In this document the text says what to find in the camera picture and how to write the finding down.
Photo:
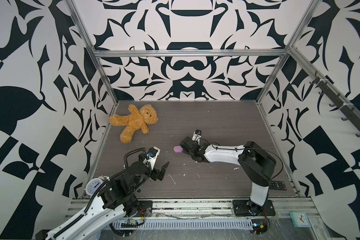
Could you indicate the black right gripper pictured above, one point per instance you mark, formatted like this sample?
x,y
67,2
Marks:
x,y
184,151

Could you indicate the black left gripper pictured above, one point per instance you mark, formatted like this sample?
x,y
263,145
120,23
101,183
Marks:
x,y
154,174

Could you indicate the purple earbud charging case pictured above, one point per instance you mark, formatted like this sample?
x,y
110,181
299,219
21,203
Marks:
x,y
178,149

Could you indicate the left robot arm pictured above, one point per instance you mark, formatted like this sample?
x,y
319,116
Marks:
x,y
114,199

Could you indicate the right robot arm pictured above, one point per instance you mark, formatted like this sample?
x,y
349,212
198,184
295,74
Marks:
x,y
257,163

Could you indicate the brown teddy bear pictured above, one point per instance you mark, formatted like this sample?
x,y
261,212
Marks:
x,y
138,119

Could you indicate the black remote control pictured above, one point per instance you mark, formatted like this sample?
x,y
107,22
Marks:
x,y
277,185

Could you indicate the small green desk clock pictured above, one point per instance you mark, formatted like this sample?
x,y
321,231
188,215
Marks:
x,y
300,220

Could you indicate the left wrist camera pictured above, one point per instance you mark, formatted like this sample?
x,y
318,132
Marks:
x,y
149,157

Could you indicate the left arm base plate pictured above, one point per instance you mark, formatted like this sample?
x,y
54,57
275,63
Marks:
x,y
144,208

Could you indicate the white cable duct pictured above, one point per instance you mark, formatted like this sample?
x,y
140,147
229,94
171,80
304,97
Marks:
x,y
189,224

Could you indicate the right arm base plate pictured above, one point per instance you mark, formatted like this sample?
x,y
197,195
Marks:
x,y
245,208

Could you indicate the aluminium frame corner post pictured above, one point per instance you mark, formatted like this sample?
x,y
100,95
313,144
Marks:
x,y
272,77

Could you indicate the wall hook rail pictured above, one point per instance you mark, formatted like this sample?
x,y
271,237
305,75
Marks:
x,y
338,101

